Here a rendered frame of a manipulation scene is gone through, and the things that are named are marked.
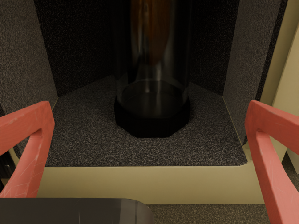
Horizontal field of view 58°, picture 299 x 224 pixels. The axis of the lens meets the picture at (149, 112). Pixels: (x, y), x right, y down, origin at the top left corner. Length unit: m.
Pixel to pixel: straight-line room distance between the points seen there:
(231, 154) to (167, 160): 0.07
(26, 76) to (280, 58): 0.27
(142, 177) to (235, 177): 0.11
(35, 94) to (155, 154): 0.16
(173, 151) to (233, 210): 0.11
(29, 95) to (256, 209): 0.31
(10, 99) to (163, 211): 0.22
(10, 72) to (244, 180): 0.28
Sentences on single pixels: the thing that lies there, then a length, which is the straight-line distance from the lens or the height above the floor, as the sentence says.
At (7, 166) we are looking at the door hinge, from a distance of 0.34.
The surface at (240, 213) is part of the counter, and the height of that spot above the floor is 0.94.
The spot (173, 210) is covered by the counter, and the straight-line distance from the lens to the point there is 0.36.
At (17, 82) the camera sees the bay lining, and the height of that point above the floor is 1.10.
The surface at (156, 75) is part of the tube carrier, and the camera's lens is 0.28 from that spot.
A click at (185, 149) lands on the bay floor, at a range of 0.32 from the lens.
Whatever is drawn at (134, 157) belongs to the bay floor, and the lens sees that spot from 0.31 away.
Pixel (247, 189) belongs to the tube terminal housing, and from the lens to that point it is 0.36.
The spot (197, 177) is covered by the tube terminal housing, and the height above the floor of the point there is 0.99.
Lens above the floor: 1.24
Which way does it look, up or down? 36 degrees down
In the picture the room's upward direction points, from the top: 1 degrees counter-clockwise
